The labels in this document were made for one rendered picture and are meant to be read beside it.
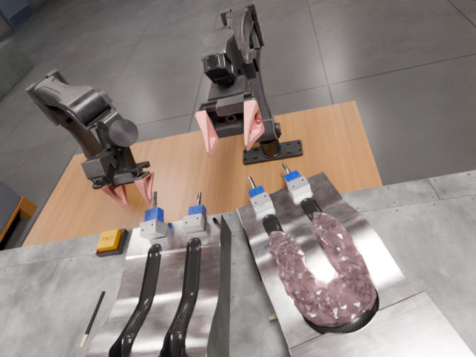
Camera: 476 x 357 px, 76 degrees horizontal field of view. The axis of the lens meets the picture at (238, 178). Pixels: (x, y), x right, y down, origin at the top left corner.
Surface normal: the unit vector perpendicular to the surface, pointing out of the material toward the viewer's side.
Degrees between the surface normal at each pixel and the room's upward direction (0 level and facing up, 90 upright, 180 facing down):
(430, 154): 0
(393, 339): 0
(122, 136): 70
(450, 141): 0
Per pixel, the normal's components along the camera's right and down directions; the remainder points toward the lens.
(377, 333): -0.28, -0.64
